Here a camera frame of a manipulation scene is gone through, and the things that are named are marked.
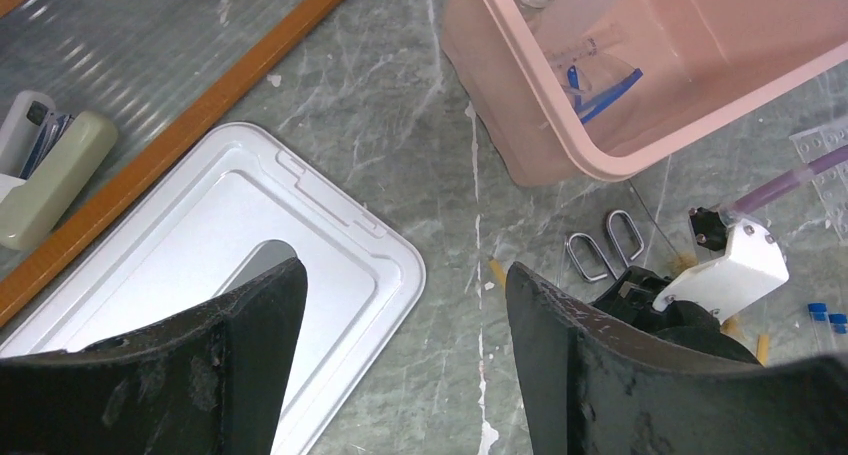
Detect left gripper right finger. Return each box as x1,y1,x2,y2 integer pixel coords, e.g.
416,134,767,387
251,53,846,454
505,263,847,454

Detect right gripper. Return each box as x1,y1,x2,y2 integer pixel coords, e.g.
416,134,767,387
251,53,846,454
592,266,759,365

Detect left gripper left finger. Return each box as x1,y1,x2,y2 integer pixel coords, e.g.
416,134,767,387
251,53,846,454
1,258,308,454

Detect brown test tube brush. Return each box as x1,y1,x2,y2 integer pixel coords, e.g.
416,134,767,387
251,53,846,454
627,181,745,340

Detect white red-capped squeeze bottle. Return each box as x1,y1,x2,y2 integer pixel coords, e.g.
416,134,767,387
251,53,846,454
533,0,619,48

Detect metal crucible tongs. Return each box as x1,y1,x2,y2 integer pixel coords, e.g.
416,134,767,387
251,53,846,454
564,209,646,283

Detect tan rubber tube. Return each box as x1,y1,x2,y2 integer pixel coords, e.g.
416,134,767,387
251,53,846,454
489,258,770,364

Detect white tray lid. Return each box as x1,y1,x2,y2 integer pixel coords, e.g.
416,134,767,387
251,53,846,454
1,122,426,454

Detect blue-capped test tube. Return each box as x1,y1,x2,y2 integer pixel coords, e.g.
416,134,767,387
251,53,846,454
828,313,848,352
807,302,835,354

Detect pink plastic bin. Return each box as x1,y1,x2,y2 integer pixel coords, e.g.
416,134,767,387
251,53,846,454
441,0,847,186

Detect clear well plate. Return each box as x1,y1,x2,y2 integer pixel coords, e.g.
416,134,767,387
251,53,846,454
790,116,847,246

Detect small white stapler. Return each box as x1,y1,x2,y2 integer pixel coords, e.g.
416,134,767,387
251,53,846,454
1,90,118,251

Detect wooden shelf rack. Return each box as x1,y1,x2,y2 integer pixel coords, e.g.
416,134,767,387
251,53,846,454
1,0,344,324

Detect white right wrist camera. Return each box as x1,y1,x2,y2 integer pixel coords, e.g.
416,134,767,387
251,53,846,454
652,207,789,323

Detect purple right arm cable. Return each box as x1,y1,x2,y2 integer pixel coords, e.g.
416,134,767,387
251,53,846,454
718,143,848,218

